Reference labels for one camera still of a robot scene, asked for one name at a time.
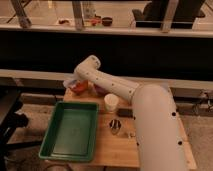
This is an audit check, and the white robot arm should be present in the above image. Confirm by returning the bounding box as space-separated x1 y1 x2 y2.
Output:
74 55 188 171

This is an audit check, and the purple bowl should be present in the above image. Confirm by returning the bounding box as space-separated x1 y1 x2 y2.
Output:
94 85 107 96

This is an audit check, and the red bowl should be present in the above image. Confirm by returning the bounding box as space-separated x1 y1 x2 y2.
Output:
69 81 88 95

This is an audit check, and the dark bowl in background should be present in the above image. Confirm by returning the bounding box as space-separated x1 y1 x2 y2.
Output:
102 17 113 27

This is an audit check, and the white paper cup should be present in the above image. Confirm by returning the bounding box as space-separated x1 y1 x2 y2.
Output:
104 94 119 112

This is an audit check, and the black rectangular block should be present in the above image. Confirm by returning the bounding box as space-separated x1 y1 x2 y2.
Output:
117 108 133 118

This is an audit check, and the silver fork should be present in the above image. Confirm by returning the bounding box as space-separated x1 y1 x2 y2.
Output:
127 132 136 138

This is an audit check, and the wooden board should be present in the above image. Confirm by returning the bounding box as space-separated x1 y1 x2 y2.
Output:
64 84 197 171

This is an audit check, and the green plastic tray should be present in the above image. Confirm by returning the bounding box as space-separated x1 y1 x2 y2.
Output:
39 101 99 162

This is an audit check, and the black chair at left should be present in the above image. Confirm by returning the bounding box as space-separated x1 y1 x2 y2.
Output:
0 90 28 171

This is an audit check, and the black office chair background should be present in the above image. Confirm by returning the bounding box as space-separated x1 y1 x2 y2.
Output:
132 0 205 29

